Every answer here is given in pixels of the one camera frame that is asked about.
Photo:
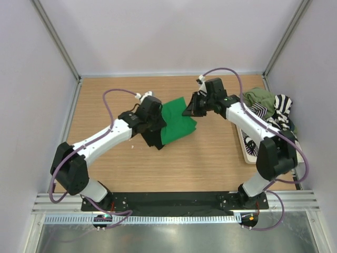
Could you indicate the aluminium front rail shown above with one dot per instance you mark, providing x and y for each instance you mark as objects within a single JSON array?
[{"x": 293, "y": 200}]

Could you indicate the right aluminium frame post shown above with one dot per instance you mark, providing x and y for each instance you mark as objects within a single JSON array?
[{"x": 289, "y": 31}]

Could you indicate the aluminium frame post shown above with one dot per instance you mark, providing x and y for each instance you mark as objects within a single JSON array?
[
  {"x": 55, "y": 37},
  {"x": 289, "y": 31}
]

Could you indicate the black white striped tank top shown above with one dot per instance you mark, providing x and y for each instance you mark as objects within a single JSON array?
[{"x": 279, "y": 116}]

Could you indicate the olive green tank top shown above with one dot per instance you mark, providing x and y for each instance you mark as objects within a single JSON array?
[{"x": 259, "y": 97}]

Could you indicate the white plastic tray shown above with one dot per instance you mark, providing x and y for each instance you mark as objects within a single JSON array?
[{"x": 249, "y": 147}]

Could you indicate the bright green tank top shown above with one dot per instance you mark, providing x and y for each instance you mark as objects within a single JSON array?
[{"x": 177, "y": 125}]

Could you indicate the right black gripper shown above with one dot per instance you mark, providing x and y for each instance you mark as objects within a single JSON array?
[{"x": 191, "y": 109}]

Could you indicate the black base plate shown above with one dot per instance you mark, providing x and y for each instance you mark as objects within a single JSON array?
[{"x": 182, "y": 204}]

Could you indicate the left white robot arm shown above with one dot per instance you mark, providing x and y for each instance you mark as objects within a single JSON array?
[{"x": 71, "y": 162}]

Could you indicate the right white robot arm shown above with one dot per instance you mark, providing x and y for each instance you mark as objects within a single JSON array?
[{"x": 276, "y": 150}]

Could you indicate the slotted cable duct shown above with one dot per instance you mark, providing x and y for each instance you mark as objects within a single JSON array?
[{"x": 96, "y": 219}]

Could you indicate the left aluminium frame post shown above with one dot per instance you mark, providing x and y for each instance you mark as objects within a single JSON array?
[{"x": 55, "y": 37}]

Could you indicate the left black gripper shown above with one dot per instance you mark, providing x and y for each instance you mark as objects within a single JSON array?
[{"x": 161, "y": 123}]

